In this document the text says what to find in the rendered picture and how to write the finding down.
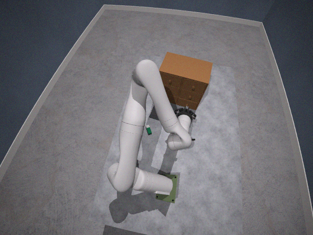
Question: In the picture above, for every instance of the brown wooden chest of drawers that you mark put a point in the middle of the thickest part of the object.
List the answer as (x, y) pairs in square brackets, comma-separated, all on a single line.
[(187, 67)]

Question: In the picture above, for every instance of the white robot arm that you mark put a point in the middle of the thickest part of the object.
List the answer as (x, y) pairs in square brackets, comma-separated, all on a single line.
[(124, 175)]

